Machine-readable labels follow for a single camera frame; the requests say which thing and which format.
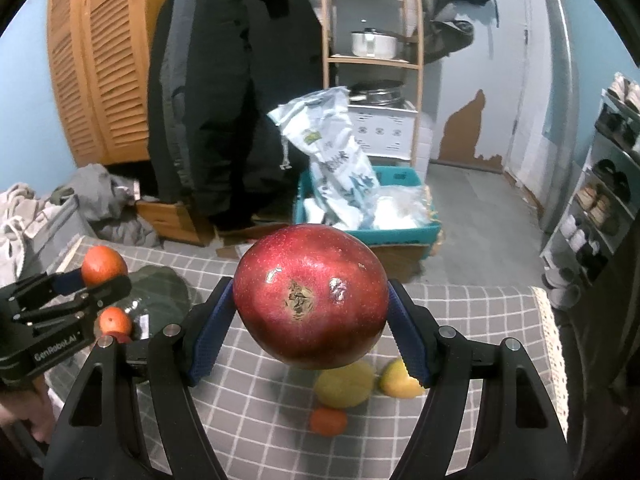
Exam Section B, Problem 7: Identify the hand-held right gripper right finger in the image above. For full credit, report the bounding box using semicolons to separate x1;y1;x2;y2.
387;280;571;480

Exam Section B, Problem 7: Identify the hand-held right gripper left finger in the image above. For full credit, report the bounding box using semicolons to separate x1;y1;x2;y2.
42;279;237;480

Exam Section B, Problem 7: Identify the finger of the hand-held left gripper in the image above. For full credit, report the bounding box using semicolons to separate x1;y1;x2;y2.
14;274;134;329
10;269;88;311

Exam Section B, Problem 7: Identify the small orange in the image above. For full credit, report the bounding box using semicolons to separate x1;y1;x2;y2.
309;407;349;436
98;307;133;339

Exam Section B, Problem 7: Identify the yellow fruit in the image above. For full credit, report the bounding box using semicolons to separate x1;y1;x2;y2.
378;357;426;400

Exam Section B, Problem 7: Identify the green glass bowl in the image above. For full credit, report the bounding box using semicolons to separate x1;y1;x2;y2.
95;265;194;361

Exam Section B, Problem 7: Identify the yellow pear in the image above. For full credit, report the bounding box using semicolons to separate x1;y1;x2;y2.
314;360;377;409

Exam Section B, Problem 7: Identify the red apple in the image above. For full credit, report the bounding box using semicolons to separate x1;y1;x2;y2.
232;224;390;371

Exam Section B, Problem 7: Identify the person's left hand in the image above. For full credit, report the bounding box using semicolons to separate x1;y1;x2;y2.
0;387;51;443

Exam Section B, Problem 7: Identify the white fleece blanket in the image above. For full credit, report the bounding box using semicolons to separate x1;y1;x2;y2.
0;182;57;282

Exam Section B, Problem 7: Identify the large cardboard box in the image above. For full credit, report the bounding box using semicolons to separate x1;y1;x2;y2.
364;239;442;283

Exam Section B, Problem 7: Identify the grey clothes pile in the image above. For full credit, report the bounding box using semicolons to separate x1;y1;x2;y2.
50;163;164;249

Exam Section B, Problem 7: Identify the wooden drawer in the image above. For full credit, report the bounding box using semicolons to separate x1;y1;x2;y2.
135;199;214;247

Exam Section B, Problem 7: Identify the grey checked tablecloth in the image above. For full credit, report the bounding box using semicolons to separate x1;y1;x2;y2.
42;232;572;480

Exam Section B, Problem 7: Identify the teal box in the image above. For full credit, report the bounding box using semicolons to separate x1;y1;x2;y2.
292;165;444;247

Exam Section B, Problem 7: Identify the clear plastic bag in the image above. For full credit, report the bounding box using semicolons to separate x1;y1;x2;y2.
372;184;441;231

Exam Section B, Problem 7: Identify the printed white rice bag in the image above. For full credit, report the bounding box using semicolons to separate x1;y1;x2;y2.
267;86;379;229

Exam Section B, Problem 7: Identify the white lattice basket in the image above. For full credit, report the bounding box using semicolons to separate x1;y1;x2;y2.
348;102;419;164

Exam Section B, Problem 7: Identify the grey jacket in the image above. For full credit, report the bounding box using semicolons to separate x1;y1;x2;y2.
158;0;202;183

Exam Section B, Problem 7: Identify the grey shoe rack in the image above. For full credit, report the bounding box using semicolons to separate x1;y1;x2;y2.
539;72;640;307

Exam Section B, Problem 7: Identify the wooden louvered wardrobe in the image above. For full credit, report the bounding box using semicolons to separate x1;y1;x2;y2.
46;0;195;167

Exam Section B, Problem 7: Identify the group of shoes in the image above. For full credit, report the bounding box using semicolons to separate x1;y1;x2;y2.
547;72;640;306

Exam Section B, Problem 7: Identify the black hooded coat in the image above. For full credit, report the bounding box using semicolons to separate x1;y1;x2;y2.
147;0;324;228

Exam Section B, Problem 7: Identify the steel steamer pot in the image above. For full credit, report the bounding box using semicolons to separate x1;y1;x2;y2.
348;82;405;106

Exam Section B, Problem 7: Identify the grey door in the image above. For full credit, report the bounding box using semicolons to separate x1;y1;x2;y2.
424;0;532;172

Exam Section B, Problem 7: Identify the metal pipe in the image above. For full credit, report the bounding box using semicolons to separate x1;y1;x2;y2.
536;0;577;234

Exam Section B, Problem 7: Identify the white pot with lid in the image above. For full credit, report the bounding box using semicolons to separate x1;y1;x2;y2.
349;28;406;59

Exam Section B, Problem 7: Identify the bamboo shelf unit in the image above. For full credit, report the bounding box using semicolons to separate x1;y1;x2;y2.
320;0;427;172

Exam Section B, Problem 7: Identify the hanging grey-green bag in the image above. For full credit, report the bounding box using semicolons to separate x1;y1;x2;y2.
425;0;474;64

